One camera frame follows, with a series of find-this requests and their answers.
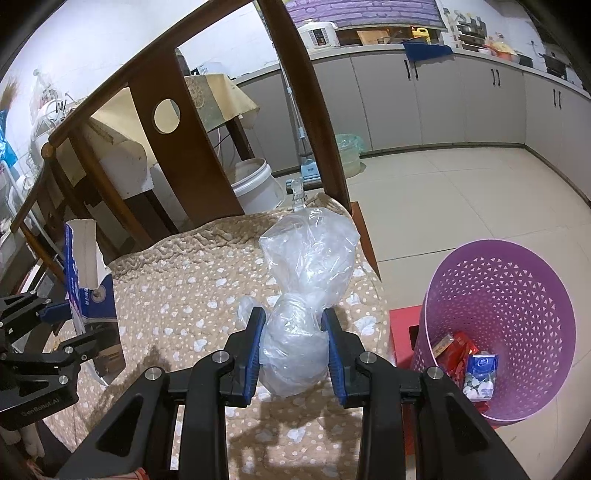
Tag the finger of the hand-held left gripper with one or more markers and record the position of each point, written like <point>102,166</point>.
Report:
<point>83,346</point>
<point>53,311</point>

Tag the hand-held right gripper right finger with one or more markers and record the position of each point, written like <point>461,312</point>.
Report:
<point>336,364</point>

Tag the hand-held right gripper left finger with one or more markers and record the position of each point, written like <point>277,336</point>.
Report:
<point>254,364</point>

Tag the torn blue white carton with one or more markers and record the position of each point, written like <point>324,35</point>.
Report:
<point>85,277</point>

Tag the clear plastic bag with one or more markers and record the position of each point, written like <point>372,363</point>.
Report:
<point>309,286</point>

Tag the red snack bag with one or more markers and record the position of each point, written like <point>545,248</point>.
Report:
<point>461,364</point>

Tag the blue white tissue packet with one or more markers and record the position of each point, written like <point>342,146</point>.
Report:
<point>481,376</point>

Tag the purple plastic basket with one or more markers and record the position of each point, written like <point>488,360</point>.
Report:
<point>508,286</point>

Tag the person's left hand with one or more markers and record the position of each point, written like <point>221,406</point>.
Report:
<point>33,438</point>

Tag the red plastic stool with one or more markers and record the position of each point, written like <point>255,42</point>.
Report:
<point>401,332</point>

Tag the beige spotted table cover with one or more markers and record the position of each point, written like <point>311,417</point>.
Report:
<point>194,295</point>

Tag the dark wooden chair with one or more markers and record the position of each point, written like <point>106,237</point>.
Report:
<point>55,207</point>

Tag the white foam box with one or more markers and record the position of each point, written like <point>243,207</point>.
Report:
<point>127,166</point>

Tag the clear glass bottle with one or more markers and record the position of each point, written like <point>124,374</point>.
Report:
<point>296,196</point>

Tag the blue plastic bag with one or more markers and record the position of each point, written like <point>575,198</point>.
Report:
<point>7,138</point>

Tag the white plastic bucket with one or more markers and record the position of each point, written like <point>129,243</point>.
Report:
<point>258,184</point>

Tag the bucket with green bag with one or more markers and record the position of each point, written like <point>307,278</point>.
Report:
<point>349,154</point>

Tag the wooden chair with round hole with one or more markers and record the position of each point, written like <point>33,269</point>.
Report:
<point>194,152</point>

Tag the tan tablecloth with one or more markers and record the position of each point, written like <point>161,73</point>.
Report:
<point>217,99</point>

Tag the grey kitchen cabinets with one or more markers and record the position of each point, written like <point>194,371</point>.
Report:
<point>461,106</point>

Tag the blue cloth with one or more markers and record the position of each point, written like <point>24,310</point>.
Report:
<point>427,51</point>

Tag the wooden cutting board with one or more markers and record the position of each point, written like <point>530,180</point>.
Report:
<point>373,38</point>

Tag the white rice cooker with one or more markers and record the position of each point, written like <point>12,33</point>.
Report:
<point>318,36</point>

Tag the yellow oil bottle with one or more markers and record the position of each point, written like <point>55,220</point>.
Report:
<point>420,35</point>

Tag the metal dish rack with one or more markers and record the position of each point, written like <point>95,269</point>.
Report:
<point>471,32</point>

